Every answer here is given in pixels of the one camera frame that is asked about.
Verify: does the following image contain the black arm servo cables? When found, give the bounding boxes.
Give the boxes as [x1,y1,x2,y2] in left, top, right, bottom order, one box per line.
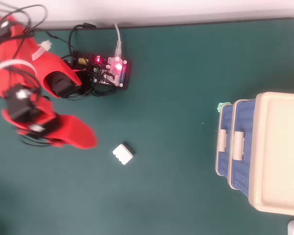
[0,4,49,62]

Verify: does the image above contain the white USB cable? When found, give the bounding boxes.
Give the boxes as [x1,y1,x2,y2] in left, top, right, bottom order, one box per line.
[114,23,123,58]

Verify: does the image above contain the black controller circuit board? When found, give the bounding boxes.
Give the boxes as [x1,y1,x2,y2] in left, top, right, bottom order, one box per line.
[72,50,132,91]

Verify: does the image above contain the white zip tie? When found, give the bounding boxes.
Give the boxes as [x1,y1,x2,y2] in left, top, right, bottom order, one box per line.
[31,40,52,62]
[0,59,38,75]

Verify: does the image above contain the black base wire bundle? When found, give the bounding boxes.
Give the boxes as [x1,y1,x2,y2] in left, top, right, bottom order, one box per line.
[61,80,117,100]

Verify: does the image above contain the blue woven drawer beige handle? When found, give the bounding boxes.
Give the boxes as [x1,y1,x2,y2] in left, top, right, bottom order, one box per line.
[228,99,257,198]
[215,104,234,177]

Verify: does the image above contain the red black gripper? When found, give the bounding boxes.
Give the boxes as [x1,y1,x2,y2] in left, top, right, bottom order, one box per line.
[1,83,99,150]

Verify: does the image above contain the small green object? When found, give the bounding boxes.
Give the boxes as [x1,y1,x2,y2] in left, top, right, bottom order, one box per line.
[217,102,230,113]

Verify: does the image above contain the white toy brick cube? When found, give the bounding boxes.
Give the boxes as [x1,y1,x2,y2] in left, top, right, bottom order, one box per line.
[112,141,136,166]

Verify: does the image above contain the black power cable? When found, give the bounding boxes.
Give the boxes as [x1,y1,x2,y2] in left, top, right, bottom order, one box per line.
[68,22,97,59]

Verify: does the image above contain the dark green table mat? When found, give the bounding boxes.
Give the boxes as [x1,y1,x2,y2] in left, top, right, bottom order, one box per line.
[0,17,294,235]

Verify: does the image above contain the beige plastic drawer cabinet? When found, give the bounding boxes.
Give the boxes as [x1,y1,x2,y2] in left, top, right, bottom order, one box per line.
[215,92,294,218]

